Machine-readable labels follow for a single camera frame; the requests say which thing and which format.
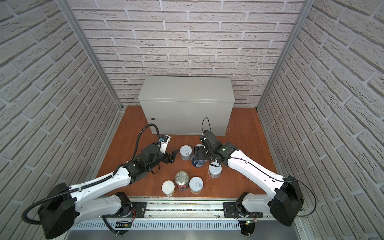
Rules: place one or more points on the grey metal cabinet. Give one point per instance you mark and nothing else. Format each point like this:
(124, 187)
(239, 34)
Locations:
(187, 105)

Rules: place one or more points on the perforated white vent strip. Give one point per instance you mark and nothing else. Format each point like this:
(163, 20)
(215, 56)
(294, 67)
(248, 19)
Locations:
(206, 225)

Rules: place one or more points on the right aluminium corner post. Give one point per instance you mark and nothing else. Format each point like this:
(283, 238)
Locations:
(305, 10)

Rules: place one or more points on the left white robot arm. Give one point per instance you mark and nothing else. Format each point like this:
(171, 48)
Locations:
(71, 205)

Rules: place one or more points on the white lid small can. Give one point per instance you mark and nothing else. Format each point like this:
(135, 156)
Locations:
(168, 188)

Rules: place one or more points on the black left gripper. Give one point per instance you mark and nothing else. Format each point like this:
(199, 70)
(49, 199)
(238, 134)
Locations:
(171, 158)

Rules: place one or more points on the blue label tin can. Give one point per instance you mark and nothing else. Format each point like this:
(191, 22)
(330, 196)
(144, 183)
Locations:
(200, 156)

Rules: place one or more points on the left aluminium corner post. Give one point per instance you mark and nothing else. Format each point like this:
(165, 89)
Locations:
(79, 33)

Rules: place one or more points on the front aluminium mounting rail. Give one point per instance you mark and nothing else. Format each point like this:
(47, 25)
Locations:
(159, 209)

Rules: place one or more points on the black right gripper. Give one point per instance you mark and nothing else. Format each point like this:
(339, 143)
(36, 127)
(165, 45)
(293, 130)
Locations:
(200, 152)

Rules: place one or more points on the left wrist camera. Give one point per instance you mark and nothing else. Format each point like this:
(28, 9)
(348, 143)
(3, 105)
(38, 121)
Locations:
(163, 143)

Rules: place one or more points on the aluminium corner post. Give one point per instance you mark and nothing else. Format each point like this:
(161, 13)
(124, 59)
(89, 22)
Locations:
(79, 33)
(305, 10)

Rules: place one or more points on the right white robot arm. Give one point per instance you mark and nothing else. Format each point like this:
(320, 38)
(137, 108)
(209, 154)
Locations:
(284, 197)

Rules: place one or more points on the plain lid silver can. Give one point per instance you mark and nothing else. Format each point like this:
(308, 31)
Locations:
(215, 170)

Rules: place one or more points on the grey label pull-tab can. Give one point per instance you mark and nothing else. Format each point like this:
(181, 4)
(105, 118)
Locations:
(186, 152)

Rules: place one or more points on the yellow label pull-tab can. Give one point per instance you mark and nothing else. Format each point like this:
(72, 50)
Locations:
(196, 185)

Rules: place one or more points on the dark tomato label can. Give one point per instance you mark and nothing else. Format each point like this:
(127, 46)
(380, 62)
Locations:
(182, 180)

